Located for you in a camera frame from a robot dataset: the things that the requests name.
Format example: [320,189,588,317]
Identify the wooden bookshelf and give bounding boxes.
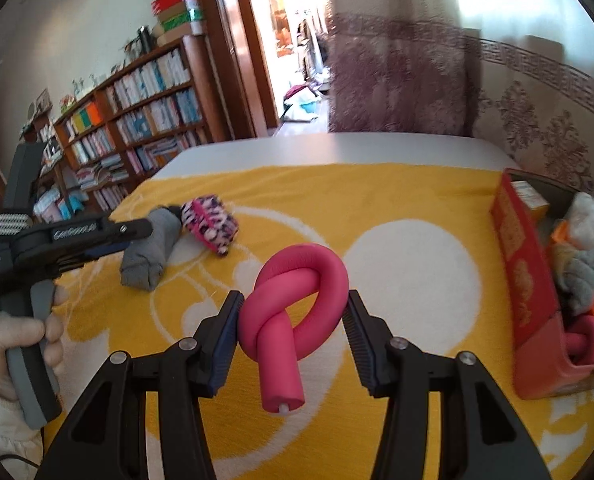
[22,36,230,221]

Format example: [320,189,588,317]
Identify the pink black patterned sock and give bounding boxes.
[181,195,239,256]

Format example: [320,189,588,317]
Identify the wooden door frame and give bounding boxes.
[199,0,280,140]

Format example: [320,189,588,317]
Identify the small yellow carton box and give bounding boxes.
[512,180,550,224]

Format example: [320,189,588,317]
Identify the white fluffy ball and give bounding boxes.
[566,192,594,250]

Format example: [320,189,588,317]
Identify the purple patterned curtain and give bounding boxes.
[329,0,594,196]

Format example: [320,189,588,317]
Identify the stacked coloured boxes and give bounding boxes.
[151,0,206,47]

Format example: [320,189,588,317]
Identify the left hand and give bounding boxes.
[0,284,70,403]

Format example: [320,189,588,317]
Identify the pink foam roller knot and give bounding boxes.
[237,244,349,414]

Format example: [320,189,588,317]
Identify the red cardboard storage box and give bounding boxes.
[491,168,594,399]

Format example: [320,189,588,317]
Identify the grey blue sock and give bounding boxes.
[548,243,594,315]

